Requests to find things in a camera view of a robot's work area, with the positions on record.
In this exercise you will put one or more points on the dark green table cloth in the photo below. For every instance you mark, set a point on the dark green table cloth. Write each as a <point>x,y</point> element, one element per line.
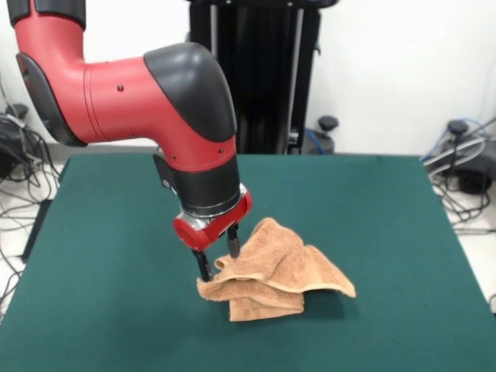
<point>348,217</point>

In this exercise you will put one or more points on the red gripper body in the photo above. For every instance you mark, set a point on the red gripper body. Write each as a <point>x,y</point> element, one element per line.
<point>217,228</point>

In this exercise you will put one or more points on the tan terry towel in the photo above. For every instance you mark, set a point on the tan terry towel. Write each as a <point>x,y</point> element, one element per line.
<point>283,267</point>

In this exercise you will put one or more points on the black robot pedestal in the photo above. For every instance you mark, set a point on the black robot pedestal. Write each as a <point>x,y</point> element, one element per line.
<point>263,77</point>

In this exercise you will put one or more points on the black round knob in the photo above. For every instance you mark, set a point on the black round knob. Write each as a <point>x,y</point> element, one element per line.
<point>457,127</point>
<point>328,123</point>
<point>16,111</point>

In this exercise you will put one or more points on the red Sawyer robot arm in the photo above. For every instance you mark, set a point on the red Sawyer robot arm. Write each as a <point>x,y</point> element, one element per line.
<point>116,104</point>

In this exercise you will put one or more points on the dark grey stand base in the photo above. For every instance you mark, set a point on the dark grey stand base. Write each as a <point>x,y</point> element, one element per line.
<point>5,155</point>
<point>472,174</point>

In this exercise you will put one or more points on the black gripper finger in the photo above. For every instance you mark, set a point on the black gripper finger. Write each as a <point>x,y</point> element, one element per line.
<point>203,267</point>
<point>233,244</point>

